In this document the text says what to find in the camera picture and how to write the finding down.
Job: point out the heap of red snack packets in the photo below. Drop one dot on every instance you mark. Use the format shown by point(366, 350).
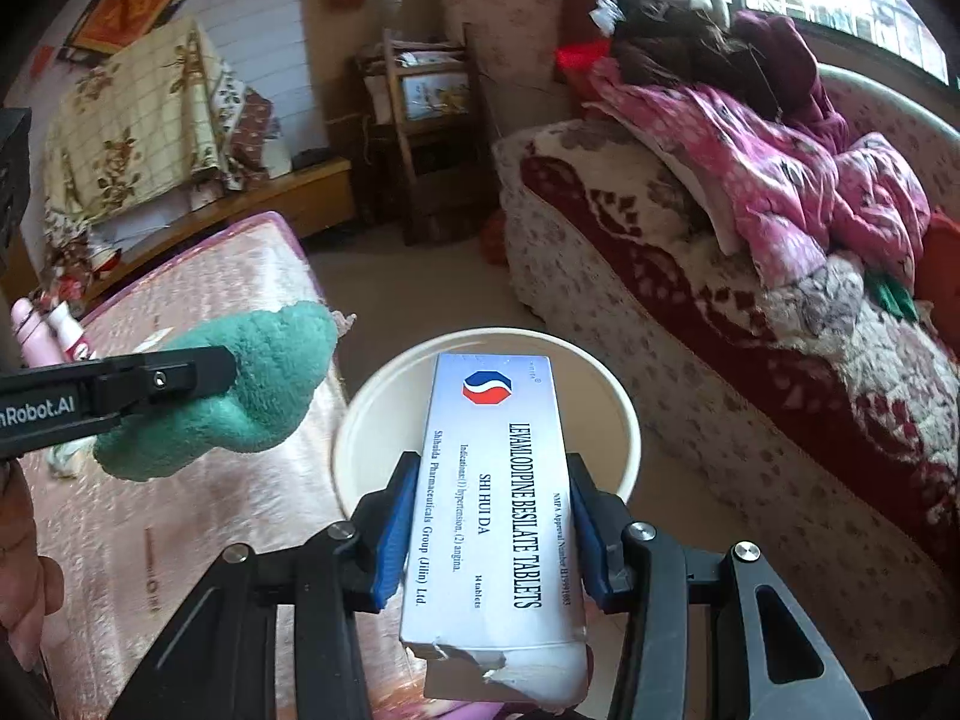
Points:
point(79, 277)

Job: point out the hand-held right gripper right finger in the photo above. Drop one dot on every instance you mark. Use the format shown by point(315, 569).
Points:
point(600, 570)

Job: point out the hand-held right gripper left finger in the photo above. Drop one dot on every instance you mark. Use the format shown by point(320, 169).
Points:
point(394, 540)

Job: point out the small red flag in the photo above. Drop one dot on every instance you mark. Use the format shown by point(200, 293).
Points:
point(43, 60)

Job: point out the green plush cloth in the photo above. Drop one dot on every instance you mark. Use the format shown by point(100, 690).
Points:
point(270, 360)

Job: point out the floral checked cloth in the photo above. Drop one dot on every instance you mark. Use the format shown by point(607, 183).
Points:
point(142, 127)

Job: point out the diamond red gold wall hanging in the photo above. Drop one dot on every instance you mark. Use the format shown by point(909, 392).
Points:
point(124, 7)

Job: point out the person's left hand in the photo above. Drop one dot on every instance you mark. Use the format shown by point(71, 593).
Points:
point(22, 592)

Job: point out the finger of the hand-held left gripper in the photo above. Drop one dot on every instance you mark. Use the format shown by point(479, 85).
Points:
point(165, 382)

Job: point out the white medicine box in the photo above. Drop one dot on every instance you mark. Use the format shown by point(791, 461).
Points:
point(487, 510)

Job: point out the orange cushion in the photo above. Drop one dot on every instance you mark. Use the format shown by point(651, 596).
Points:
point(941, 270)

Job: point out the maroon garment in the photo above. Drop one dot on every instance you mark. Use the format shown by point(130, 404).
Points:
point(787, 60)

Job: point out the wooden cabinet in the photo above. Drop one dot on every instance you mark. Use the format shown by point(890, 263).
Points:
point(300, 195)

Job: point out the red plastic bag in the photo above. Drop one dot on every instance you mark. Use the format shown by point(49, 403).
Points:
point(581, 58)

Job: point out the pink floral blanket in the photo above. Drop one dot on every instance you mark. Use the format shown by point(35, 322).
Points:
point(787, 187)

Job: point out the dark brown clothes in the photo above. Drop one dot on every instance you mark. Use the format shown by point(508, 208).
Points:
point(675, 52)

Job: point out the orange red sack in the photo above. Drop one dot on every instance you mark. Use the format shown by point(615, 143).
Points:
point(495, 240)

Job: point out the wooden shelf stand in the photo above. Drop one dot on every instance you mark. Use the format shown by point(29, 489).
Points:
point(420, 157)

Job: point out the green cloth scrap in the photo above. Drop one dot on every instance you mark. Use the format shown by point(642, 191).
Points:
point(892, 296)

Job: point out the pink bottle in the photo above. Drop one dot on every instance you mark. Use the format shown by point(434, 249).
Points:
point(28, 334)

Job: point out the white pink-label medicine bottle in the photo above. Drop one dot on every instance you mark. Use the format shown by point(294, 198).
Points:
point(69, 334)

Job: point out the floral covered sofa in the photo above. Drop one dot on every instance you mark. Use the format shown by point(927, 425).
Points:
point(675, 360)

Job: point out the white plastic bucket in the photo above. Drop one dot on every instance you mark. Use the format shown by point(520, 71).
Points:
point(375, 420)

